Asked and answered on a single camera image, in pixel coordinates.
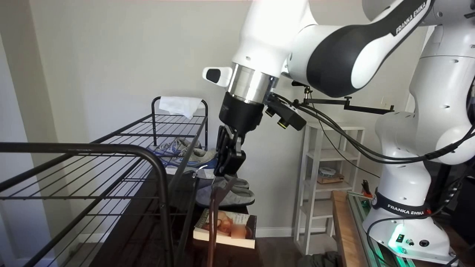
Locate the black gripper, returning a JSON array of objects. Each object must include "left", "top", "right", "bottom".
[{"left": 215, "top": 94, "right": 264, "bottom": 175}]

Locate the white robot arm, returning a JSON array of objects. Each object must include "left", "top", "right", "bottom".
[{"left": 202, "top": 0, "right": 475, "bottom": 267}]

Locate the grey slipper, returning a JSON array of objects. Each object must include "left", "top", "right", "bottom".
[
  {"left": 224, "top": 175, "right": 249, "bottom": 190},
  {"left": 196, "top": 185, "right": 255, "bottom": 208}
]

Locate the grey blue sneaker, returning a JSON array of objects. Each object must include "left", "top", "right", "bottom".
[{"left": 154, "top": 138, "right": 215, "bottom": 175}]

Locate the white cloth on rack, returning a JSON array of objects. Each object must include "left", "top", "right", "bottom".
[{"left": 159, "top": 96, "right": 200, "bottom": 119}]

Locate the white shelf unit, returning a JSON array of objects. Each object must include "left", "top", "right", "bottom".
[{"left": 292, "top": 122, "right": 361, "bottom": 255}]

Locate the light wooden robot table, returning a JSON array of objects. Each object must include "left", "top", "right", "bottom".
[{"left": 331, "top": 190, "right": 475, "bottom": 267}]

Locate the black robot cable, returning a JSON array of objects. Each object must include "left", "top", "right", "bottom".
[{"left": 269, "top": 83, "right": 475, "bottom": 166}]

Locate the black wire rack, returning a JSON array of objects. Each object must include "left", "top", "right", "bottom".
[{"left": 0, "top": 96, "right": 208, "bottom": 267}]

